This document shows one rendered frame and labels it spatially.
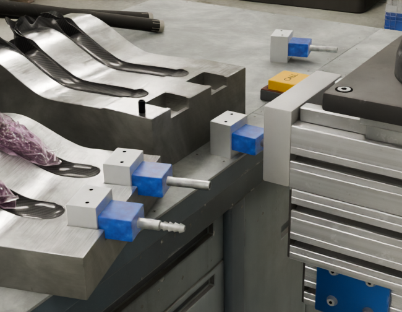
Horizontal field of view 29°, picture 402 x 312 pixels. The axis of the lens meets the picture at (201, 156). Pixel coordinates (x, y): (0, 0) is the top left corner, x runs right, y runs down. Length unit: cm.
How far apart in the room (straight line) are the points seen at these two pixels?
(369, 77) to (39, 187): 43
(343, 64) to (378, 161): 80
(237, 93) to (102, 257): 47
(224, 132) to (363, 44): 64
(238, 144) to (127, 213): 32
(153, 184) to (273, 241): 59
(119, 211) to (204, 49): 83
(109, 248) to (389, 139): 34
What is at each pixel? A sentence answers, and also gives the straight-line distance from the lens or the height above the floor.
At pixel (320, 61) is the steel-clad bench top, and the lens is 159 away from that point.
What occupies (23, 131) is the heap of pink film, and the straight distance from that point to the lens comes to 103.
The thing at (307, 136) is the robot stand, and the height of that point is 97.
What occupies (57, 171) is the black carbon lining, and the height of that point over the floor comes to 85.
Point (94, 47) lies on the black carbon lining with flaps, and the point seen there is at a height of 90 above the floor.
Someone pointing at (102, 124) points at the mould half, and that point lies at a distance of 113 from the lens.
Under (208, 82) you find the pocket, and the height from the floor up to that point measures 87.
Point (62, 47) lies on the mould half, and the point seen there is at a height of 92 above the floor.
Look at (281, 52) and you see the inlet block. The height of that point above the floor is 82.
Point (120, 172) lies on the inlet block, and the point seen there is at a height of 87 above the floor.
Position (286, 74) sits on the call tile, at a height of 84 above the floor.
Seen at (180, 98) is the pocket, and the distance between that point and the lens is 115.
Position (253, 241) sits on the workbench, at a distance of 143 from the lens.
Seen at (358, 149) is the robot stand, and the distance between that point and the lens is 80.
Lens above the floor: 129
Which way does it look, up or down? 25 degrees down
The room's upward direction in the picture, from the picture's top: 1 degrees counter-clockwise
